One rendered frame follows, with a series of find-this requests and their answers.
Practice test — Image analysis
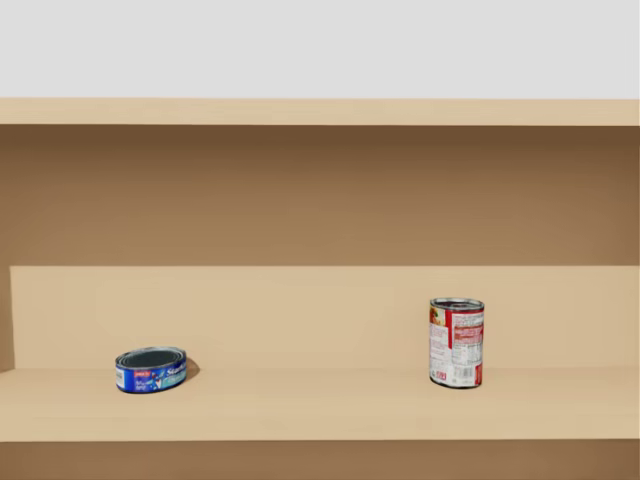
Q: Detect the pale wooden shelf unit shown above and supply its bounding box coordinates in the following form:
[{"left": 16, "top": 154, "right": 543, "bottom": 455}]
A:
[{"left": 0, "top": 97, "right": 640, "bottom": 480}]

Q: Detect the red and white can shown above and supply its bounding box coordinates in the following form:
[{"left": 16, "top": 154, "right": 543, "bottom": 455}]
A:
[{"left": 428, "top": 297, "right": 486, "bottom": 390}]

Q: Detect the blue flat can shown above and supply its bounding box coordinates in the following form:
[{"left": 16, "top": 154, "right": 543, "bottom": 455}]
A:
[{"left": 114, "top": 345, "right": 189, "bottom": 395}]

